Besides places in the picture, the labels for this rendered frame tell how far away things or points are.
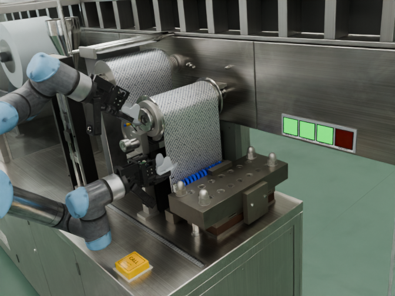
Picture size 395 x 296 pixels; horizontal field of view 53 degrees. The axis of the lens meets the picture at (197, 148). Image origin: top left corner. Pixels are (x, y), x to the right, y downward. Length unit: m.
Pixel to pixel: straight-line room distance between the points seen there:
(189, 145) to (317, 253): 1.55
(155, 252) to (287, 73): 0.67
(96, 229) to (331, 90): 0.76
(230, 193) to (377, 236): 1.77
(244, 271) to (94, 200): 0.51
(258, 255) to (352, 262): 1.36
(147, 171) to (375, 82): 0.67
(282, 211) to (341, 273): 1.22
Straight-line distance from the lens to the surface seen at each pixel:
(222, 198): 1.20
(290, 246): 1.47
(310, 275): 2.51
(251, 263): 1.32
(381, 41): 1.10
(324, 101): 1.20
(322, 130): 1.22
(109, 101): 1.15
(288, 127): 1.29
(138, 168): 1.18
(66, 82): 1.09
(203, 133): 1.33
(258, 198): 1.29
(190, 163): 1.33
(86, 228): 1.16
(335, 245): 2.74
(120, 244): 1.30
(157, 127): 1.22
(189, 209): 1.19
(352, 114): 1.17
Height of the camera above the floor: 1.64
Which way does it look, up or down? 23 degrees down
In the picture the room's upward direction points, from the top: 6 degrees counter-clockwise
